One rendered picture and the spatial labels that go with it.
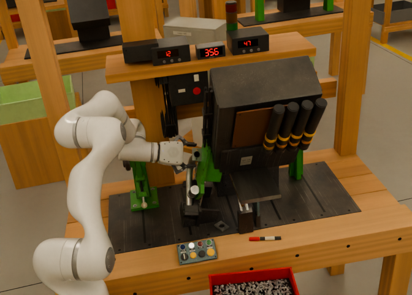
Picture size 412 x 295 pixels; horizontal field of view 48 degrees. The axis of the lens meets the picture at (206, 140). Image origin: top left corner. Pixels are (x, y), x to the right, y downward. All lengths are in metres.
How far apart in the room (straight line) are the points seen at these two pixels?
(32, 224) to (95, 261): 2.51
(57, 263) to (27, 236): 2.35
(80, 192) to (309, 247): 0.98
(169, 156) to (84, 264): 0.71
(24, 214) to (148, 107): 2.07
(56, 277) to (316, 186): 1.30
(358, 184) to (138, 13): 1.28
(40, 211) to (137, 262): 2.10
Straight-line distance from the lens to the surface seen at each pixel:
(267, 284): 1.82
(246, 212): 1.91
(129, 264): 1.92
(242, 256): 1.89
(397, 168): 4.12
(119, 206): 2.22
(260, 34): 2.00
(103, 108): 1.55
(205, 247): 1.87
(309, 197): 2.18
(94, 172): 1.42
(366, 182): 2.35
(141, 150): 1.88
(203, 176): 1.89
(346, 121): 2.43
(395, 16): 6.98
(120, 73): 1.93
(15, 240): 3.74
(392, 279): 2.29
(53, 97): 2.12
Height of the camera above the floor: 2.21
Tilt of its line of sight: 30 degrees down
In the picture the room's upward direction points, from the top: 5 degrees counter-clockwise
